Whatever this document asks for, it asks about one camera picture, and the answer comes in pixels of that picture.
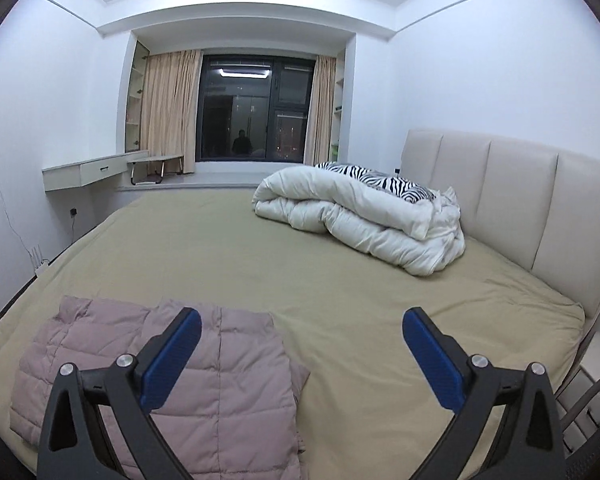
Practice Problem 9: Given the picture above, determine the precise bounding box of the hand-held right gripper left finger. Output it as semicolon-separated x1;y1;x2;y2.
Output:
37;307;203;480

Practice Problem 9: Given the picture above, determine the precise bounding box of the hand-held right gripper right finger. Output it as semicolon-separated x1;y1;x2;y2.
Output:
401;307;566;480

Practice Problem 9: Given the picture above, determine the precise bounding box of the pink down jacket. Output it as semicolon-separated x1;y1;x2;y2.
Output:
10;295;311;480

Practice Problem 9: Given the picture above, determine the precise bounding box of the bed with olive sheet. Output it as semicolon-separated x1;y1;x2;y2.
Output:
0;187;586;480

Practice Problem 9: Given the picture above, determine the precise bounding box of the white duvet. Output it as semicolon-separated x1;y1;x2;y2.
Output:
252;165;467;277

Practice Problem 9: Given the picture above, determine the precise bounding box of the white nightstand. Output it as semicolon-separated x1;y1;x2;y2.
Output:
555;332;600;451

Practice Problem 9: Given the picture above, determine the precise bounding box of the white router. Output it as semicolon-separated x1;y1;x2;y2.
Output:
30;244;51;275

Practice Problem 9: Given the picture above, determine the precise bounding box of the dark chair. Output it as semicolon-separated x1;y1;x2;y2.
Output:
555;370;600;480

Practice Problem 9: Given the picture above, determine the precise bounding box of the beige padded headboard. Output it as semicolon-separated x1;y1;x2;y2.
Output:
400;129;600;318

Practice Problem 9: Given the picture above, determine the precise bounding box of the zebra striped pillow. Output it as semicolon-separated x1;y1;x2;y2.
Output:
314;161;438;205

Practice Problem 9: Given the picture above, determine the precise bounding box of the small folding table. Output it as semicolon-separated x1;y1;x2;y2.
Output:
126;154;185;186

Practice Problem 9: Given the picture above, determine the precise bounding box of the white floating desk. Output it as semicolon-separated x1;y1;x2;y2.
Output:
42;150;150;192

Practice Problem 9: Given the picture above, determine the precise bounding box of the dark window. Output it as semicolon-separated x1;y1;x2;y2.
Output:
196;52;317;163

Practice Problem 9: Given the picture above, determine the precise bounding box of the thin white cable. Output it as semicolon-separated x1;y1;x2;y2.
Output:
0;179;37;252

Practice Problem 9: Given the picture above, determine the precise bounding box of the white wall shelf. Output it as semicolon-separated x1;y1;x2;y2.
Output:
125;40;151;156
330;45;356;166

